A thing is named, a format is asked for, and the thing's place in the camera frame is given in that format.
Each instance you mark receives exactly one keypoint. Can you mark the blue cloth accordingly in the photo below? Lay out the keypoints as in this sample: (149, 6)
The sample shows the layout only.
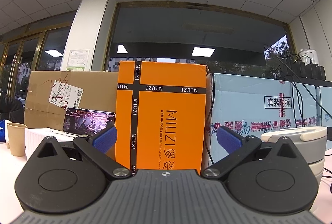
(2, 130)

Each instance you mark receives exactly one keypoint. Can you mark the large brown cardboard box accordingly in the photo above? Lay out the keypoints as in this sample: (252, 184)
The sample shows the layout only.
(41, 99)

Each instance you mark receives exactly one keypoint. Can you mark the long light blue printed box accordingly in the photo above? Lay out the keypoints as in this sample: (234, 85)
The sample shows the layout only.
(246, 94)

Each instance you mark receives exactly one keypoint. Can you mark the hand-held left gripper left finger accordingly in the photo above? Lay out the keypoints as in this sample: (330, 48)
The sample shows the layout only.
(105, 139)

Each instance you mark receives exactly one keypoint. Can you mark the white lunch container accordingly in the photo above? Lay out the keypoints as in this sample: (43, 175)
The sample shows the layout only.
(311, 151)

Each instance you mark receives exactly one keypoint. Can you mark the black bag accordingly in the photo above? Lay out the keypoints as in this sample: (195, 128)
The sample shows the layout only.
(10, 107)

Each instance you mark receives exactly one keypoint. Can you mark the smartphone with lit screen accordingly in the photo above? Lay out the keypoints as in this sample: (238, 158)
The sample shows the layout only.
(85, 120)

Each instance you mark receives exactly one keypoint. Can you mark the white ribbed box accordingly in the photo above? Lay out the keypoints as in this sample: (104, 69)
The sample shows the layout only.
(33, 141)

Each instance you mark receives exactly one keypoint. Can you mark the brown paper cup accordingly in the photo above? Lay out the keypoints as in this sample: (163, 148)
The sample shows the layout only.
(16, 141)

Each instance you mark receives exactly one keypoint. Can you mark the glass door with gold frame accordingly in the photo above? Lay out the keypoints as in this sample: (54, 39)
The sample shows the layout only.
(26, 63)

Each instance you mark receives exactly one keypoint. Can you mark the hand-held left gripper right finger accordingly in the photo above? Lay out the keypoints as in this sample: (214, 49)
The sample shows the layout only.
(228, 139)

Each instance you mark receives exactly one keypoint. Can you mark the white electric kettle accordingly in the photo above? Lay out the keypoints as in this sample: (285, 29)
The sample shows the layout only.
(308, 54)

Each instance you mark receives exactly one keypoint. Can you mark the white and green wall notice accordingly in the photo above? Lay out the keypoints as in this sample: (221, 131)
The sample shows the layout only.
(77, 59)

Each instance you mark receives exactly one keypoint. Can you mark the orange box with black bands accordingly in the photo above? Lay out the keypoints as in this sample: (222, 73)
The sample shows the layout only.
(168, 99)

